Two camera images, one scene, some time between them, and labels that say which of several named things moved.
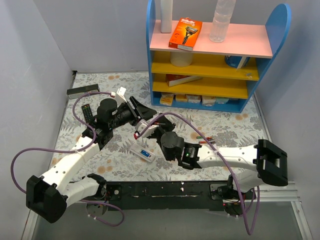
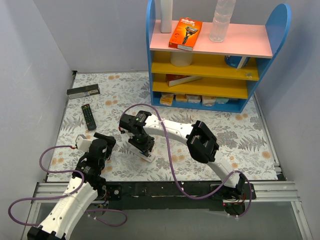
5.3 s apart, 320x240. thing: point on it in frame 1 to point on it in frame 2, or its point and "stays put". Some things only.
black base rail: x=162 y=196 stays put
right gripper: x=157 y=129 to x=142 y=144
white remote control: x=136 y=149 stays put
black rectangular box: x=77 y=92 stays put
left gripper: x=134 y=109 to x=105 y=139
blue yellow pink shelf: x=219 y=76 stays put
